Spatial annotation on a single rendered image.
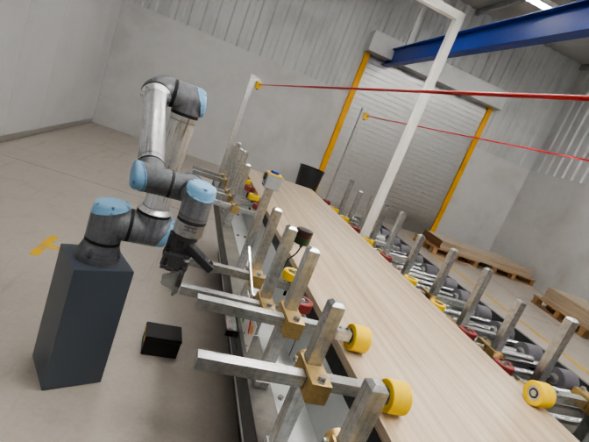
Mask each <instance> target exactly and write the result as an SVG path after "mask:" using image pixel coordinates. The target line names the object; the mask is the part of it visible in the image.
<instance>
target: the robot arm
mask: <svg viewBox="0 0 589 442"><path fill-rule="evenodd" d="M140 98H141V100H142V102H143V103H144V105H143V113H142V121H141V129H140V137H139V145H138V160H135V161H134V162H133V163H132V166H131V172H130V179H129V184H130V187H131V188H132V189H136V190H138V191H140V192H142V191H143V192H146V195H145V201H144V202H143V203H140V204H139V205H138V208H137V209H136V210H135V209H132V208H131V204H130V203H127V202H126V201H125V200H122V199H118V198H112V197H101V198H98V199H96V200H95V201H94V204H93V206H92V209H91V211H90V215H89V221H88V224H87V228H86V231H85V234H84V238H83V240H82V241H81V242H80V244H79V245H78V246H77V247H76V248H75V258H76V259H77V260H79V261H80V262H82V263H85V264H87V265H90V266H93V267H114V266H117V265H118V264H119V263H120V260H121V252H120V243H121V240H122V241H126V242H131V243H136V244H140V245H145V246H152V247H155V246H156V247H163V246H165V247H164V250H163V253H162V257H161V260H160V268H164V269H166V270H167V271H171V272H170V273H167V274H163V275H162V276H161V278H162V280H161V282H160V283H161V284H162V285H163V286H165V287H167V288H169V289H171V290H172V292H171V296H173V295H174V294H176V293H177V291H178V289H179V287H180V285H181V282H182V279H183V276H184V274H185V272H186V271H187V269H188V264H189V261H190V258H191V257H192V258H193V259H194V260H195V261H196V262H197V263H198V264H199V265H200V266H201V267H202V268H203V269H204V270H205V271H206V272H207V273H210V272H211V271H212V270H213V269H214V263H213V262H212V260H210V259H209V258H208V257H207V256H206V255H205V254H204V253H203V252H202V251H201V250H200V249H199V248H198V247H197V246H196V245H195V243H196V242H197V240H198V239H201V238H202V235H203V232H204V229H205V226H206V224H207V221H208V218H209V214H210V211H211V208H212V205H213V203H214V201H215V200H216V188H215V187H214V186H212V184H210V183H208V182H205V181H203V180H202V179H201V178H200V177H199V176H198V175H195V174H192V173H185V174H183V173H181V168H182V165H183V162H184V160H185V157H186V153H187V150H188V146H189V143H190V140H191V138H192V135H193V131H194V129H195V124H196V122H197V120H198V118H202V117H203V115H204V113H205V110H206V105H207V93H206V91H205V90H204V89H201V88H198V87H197V86H194V85H192V84H189V83H187V82H183V81H181V80H178V79H175V78H173V77H171V76H155V77H153V78H151V79H149V80H147V81H146V82H145V83H144V84H143V86H142V88H141V91H140ZM167 106H169V107H172V109H171V114H170V117H169V119H168V123H167ZM166 127H167V128H166ZM172 199H174V200H178V201H181V207H180V209H179V213H178V216H177V218H176V221H175V224H174V219H173V218H172V217H171V216H172V213H171V212H170V210H169V206H170V203H171V201H172Z"/></svg>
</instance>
